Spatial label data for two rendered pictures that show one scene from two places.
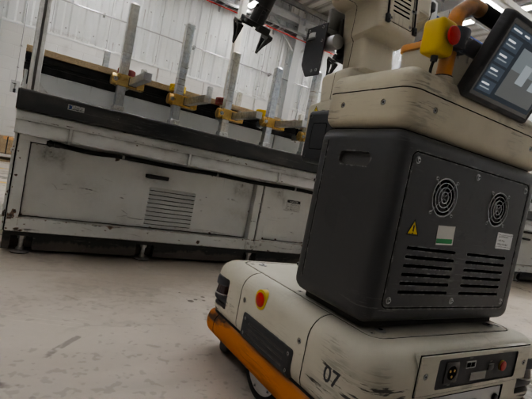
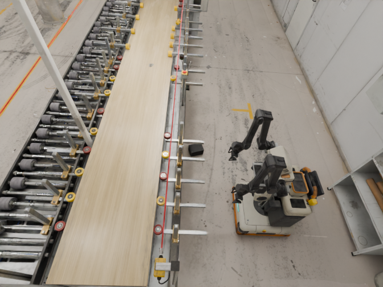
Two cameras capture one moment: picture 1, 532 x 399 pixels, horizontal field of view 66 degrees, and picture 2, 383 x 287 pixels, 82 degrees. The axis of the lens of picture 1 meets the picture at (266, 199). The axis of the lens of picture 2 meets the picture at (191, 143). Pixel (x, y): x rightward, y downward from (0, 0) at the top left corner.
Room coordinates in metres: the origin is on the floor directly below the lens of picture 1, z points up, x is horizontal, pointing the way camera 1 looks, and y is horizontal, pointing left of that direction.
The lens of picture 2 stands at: (1.53, 1.09, 2.83)
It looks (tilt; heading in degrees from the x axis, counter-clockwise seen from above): 54 degrees down; 297
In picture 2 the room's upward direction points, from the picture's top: 8 degrees clockwise
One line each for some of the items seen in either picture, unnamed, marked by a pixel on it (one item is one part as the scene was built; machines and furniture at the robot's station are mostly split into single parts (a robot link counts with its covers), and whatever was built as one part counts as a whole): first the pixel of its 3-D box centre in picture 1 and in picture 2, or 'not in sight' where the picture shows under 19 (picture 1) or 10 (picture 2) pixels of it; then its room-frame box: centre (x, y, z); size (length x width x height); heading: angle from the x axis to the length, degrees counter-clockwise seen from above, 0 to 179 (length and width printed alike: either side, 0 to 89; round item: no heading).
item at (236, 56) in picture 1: (227, 100); (178, 181); (2.03, 0.28, 0.88); 0.04 x 0.04 x 0.48; 32
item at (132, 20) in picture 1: (125, 59); (175, 234); (1.76, 0.70, 0.92); 0.04 x 0.04 x 0.48; 32
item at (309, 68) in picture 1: (347, 55); (261, 176); (1.38, -0.17, 0.99); 0.28 x 0.16 x 0.22; 122
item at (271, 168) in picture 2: not in sight; (260, 175); (1.42, 0.10, 1.40); 0.11 x 0.06 x 0.43; 123
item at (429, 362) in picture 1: (476, 366); not in sight; (0.87, -0.52, 0.23); 0.41 x 0.02 x 0.08; 122
